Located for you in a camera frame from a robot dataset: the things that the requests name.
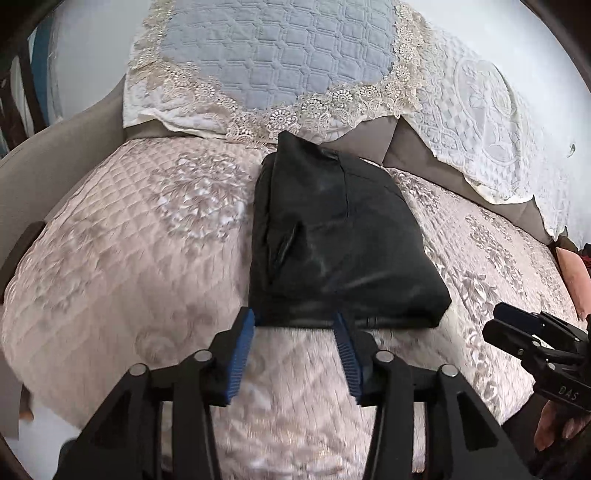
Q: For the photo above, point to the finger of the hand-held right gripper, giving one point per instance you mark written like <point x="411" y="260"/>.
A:
<point x="505" y="337"/>
<point x="512" y="314"/>

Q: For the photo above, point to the grey sofa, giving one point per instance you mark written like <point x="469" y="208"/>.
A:
<point x="69" y="138"/>

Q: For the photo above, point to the white embossed cover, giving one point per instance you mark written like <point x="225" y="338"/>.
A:
<point x="475" y="101"/>

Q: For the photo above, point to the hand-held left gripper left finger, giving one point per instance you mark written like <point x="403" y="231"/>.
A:
<point x="240" y="360"/>

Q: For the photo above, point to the pink quilted sofa cover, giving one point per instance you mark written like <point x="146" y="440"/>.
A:
<point x="138" y="277"/>

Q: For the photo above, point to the person's right hand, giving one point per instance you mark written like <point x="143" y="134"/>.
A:
<point x="554" y="427"/>

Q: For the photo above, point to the blue quilted lace-trimmed cover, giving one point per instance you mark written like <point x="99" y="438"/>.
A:
<point x="277" y="55"/>

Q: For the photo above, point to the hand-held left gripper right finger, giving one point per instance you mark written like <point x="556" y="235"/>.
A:
<point x="346" y="360"/>

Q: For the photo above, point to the black jacket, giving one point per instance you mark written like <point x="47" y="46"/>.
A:
<point x="332" y="240"/>

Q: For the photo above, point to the pink cushion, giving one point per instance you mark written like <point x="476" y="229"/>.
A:
<point x="572" y="277"/>

